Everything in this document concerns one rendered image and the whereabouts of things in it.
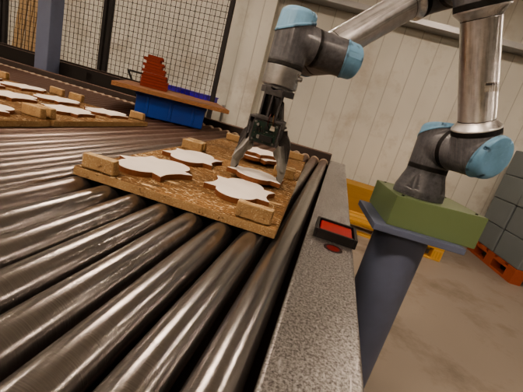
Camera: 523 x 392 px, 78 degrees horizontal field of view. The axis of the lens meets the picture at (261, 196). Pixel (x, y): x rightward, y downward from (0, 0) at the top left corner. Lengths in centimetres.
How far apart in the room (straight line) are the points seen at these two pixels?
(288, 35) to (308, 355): 56
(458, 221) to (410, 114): 368
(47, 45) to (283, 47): 207
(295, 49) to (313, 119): 384
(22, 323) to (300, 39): 61
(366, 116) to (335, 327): 429
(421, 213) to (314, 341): 77
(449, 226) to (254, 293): 81
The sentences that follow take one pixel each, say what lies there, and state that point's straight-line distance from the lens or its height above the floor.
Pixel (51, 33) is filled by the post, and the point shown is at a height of 118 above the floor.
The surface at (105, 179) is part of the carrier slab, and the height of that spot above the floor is 93.
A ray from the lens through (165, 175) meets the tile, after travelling 60.
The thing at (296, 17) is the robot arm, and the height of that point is 128.
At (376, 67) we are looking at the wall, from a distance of 463.
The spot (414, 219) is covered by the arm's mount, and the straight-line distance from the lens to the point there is 105.
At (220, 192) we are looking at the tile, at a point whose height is 95.
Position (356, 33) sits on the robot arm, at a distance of 90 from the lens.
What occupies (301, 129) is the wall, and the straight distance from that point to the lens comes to 451.
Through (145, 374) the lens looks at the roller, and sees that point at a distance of 26.
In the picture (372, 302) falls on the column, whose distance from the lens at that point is 117.
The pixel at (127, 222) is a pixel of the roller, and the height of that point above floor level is 92.
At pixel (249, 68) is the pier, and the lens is 445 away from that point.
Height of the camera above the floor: 111
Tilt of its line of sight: 16 degrees down
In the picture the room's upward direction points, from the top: 15 degrees clockwise
